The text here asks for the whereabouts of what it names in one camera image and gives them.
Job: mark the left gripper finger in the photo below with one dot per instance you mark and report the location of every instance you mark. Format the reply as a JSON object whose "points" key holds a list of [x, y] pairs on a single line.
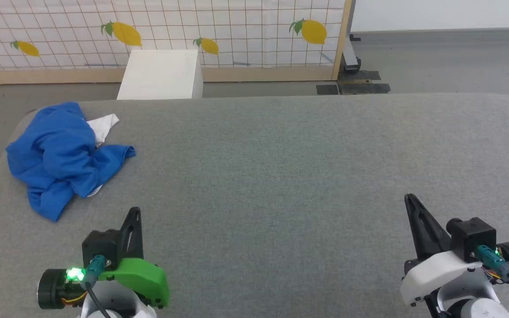
{"points": [[133, 243]]}

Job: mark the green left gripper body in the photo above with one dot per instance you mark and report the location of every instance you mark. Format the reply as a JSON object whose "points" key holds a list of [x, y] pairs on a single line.
{"points": [[144, 276]]}

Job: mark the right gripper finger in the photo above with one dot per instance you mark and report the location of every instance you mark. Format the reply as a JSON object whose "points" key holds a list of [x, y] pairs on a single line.
{"points": [[427, 238]]}

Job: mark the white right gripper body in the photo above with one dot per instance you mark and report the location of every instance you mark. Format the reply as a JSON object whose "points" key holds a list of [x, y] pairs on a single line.
{"points": [[435, 269]]}

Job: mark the blue and white shirt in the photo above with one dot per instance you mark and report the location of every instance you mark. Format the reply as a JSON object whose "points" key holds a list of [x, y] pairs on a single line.
{"points": [[55, 159]]}

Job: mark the large black floor plate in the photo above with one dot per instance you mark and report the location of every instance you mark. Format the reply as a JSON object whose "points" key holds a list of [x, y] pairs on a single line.
{"points": [[365, 88]]}

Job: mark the white box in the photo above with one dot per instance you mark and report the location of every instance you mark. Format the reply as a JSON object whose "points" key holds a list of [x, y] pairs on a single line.
{"points": [[161, 75]]}

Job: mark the black plate under stand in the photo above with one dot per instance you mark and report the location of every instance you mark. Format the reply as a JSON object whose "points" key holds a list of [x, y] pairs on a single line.
{"points": [[367, 75]]}

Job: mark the small black floor plate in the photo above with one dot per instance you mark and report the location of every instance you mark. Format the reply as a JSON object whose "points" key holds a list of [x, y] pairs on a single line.
{"points": [[327, 89]]}

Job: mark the grey metal stand bar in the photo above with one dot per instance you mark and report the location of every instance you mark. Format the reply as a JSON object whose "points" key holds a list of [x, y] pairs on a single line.
{"points": [[351, 59]]}

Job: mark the lemon print partition panel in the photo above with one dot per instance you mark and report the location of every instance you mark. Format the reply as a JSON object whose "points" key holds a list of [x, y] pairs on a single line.
{"points": [[237, 26]]}

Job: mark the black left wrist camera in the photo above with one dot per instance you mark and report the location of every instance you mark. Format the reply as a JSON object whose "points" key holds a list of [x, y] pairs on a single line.
{"points": [[100, 245]]}

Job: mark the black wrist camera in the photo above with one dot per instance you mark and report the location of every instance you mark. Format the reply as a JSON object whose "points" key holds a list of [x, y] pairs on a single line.
{"points": [[100, 245], [471, 236]]}

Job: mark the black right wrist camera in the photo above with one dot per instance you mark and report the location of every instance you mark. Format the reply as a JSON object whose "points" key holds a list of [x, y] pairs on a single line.
{"points": [[471, 236]]}

